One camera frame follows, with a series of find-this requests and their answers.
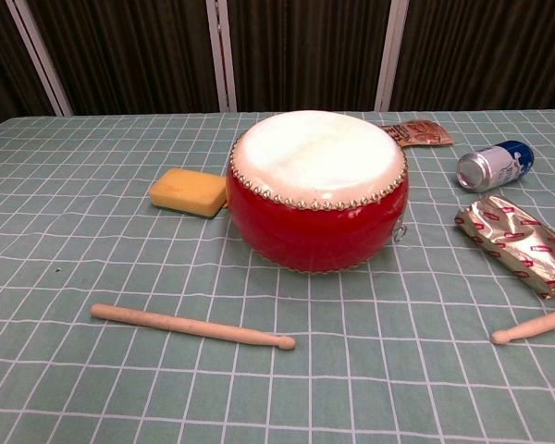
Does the wooden drumstick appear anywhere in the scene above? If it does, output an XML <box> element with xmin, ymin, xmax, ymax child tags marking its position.
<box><xmin>489</xmin><ymin>304</ymin><xmax>555</xmax><ymax>346</ymax></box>
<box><xmin>90</xmin><ymin>302</ymin><xmax>297</xmax><ymax>352</ymax></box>

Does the red drum with white skin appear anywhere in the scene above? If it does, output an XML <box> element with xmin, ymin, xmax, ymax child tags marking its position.
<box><xmin>225</xmin><ymin>109</ymin><xmax>409</xmax><ymax>275</ymax></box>

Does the yellow sponge block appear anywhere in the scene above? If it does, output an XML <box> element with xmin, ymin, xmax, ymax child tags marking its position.
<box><xmin>148</xmin><ymin>167</ymin><xmax>229</xmax><ymax>220</ymax></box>

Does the brown sauce pouch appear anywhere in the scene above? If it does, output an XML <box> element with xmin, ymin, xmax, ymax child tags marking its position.
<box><xmin>379</xmin><ymin>118</ymin><xmax>453</xmax><ymax>148</ymax></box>

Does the blue and white drink can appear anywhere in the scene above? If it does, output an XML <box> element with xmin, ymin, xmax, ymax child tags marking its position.
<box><xmin>457</xmin><ymin>140</ymin><xmax>536</xmax><ymax>193</ymax></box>

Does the green checked tablecloth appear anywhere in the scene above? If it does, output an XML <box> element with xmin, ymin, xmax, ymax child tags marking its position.
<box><xmin>0</xmin><ymin>108</ymin><xmax>555</xmax><ymax>444</ymax></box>

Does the gold foil wrapped packet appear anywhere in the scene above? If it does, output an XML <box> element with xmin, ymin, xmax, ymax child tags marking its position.
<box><xmin>453</xmin><ymin>193</ymin><xmax>555</xmax><ymax>302</ymax></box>

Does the white partition post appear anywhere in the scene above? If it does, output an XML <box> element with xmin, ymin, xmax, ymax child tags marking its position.
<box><xmin>374</xmin><ymin>0</ymin><xmax>411</xmax><ymax>112</ymax></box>
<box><xmin>6</xmin><ymin>0</ymin><xmax>74</xmax><ymax>117</ymax></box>
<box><xmin>205</xmin><ymin>0</ymin><xmax>238</xmax><ymax>113</ymax></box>

